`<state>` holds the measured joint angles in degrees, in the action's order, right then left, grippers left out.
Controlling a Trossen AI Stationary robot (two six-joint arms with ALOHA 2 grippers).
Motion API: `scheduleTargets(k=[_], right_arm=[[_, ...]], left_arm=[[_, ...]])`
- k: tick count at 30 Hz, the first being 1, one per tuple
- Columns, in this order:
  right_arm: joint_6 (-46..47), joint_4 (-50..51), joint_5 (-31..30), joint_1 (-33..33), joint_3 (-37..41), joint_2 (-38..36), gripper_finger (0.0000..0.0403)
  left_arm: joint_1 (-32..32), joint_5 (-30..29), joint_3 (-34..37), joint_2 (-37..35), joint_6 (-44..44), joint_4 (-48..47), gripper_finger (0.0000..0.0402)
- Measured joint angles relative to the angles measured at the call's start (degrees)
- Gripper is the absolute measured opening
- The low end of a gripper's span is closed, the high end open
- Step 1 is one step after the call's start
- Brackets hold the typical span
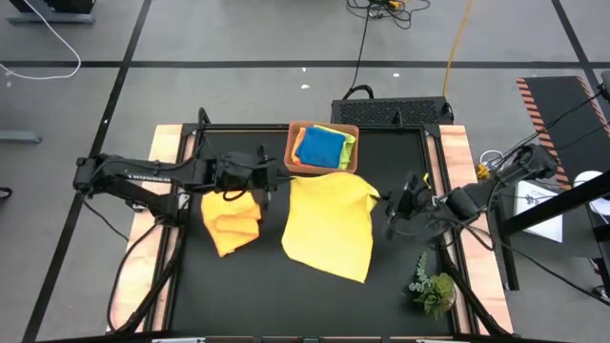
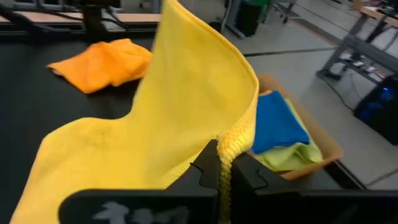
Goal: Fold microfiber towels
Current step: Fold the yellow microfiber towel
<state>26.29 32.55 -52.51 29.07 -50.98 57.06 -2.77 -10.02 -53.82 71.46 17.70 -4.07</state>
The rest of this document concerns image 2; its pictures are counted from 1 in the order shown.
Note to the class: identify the light wooden side board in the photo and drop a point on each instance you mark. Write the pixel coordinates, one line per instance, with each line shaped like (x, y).
(136, 17)

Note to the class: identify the orange translucent plastic bin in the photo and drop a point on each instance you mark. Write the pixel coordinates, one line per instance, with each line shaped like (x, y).
(329, 152)

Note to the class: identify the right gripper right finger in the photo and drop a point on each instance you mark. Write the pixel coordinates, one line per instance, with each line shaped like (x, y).
(248, 180)

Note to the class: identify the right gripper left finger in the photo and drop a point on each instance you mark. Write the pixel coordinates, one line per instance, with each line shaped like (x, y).
(140, 208)

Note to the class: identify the green microfiber towel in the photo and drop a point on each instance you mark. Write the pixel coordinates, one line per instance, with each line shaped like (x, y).
(295, 155)

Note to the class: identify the grey metal desk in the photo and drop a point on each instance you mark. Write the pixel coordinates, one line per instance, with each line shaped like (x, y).
(357, 49)

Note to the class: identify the green and black bin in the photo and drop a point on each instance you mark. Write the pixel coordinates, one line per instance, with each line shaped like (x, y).
(252, 15)

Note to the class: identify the black perforated computer case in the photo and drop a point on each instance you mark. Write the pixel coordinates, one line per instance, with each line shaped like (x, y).
(379, 109)

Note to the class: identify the yellow microfiber towel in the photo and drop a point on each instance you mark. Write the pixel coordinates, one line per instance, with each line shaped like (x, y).
(171, 109)

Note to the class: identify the blue microfiber towel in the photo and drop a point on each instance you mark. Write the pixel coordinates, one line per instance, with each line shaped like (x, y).
(276, 121)

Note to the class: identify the orange microfiber towel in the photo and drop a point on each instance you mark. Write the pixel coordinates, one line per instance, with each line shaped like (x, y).
(105, 65)

